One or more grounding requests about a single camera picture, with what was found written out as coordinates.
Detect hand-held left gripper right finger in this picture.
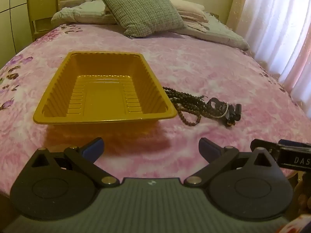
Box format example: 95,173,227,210
183,137,279,188

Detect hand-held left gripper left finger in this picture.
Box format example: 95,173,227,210
30,137,121,188

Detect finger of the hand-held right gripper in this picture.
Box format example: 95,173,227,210
250,139,280,156
279,139,311,149

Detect brown beaded necklace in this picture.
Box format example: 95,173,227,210
174,102,202,127

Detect white pearl bracelet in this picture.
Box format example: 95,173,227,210
214,101,230,119

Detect long dark beaded necklace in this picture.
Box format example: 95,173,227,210
162,86,212,118

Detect black hair clip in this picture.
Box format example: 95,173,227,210
206,97,229,117

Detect yellow plastic tray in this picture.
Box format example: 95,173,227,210
33,51,178,127

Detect person's right hand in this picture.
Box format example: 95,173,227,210
299,180,311,214

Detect red white patterned clothing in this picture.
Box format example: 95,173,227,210
279,215,311,233

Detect pink floral blanket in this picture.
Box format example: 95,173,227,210
0,23,311,195

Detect white sheer curtain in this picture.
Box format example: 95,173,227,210
243,0,311,117

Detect grey striped folded quilt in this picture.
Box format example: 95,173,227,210
51,0,251,51

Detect pink pillow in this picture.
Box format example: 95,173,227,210
166,0,209,23

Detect pink curtain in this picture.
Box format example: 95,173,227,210
227,0,251,33

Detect green checked pillow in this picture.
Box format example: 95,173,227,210
98,0,186,38

